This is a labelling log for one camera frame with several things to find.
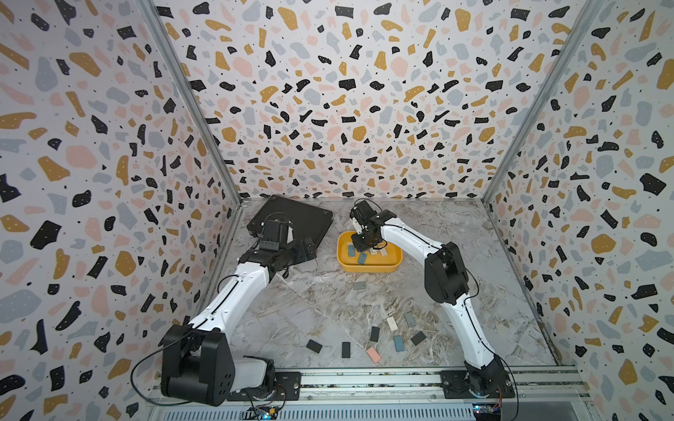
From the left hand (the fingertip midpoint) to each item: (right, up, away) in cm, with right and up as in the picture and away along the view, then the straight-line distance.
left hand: (307, 249), depth 85 cm
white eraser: (+28, -24, 0) cm, 37 cm away
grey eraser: (+17, -14, +10) cm, 24 cm away
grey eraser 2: (+34, -24, +2) cm, 41 cm away
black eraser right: (+36, -28, -2) cm, 45 cm away
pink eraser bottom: (+21, -32, -6) cm, 38 cm away
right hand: (+18, +1, +16) cm, 24 cm away
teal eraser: (+14, -2, +17) cm, 22 cm away
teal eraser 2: (+18, -5, +17) cm, 26 cm away
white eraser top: (+27, -3, +18) cm, 32 cm away
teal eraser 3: (+29, -29, -4) cm, 42 cm away
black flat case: (-6, +9, +31) cm, 33 cm away
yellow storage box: (+23, -7, +16) cm, 29 cm away
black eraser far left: (+3, -30, -4) cm, 30 cm away
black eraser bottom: (+13, -30, -5) cm, 33 cm away
